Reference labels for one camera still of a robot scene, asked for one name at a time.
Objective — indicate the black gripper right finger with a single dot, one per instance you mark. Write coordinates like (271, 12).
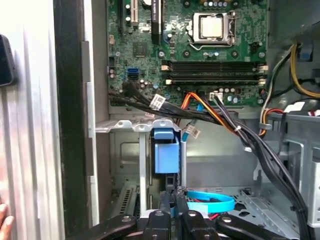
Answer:
(196, 225)

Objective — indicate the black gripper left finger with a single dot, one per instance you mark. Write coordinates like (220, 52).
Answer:
(157, 225)

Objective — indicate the hard disk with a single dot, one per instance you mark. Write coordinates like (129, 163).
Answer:
(166, 157)

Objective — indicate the pale metal disk bay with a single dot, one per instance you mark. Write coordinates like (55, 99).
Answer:
(127, 160)

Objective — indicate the person's bare hand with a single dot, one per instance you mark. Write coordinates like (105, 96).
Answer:
(4, 227)

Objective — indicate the grey metal drive cage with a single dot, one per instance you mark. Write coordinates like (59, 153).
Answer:
(310, 180)

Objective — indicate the black PC case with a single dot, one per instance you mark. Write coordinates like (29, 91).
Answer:
(67, 125)

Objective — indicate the green motherboard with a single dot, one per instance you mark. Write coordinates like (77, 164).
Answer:
(175, 55)

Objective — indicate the CPU socket with locking lever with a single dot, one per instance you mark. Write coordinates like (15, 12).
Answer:
(231, 30)

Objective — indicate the silver CPU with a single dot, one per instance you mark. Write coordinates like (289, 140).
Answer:
(212, 27)

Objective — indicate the black smartphone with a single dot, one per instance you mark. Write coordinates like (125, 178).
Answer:
(5, 62)

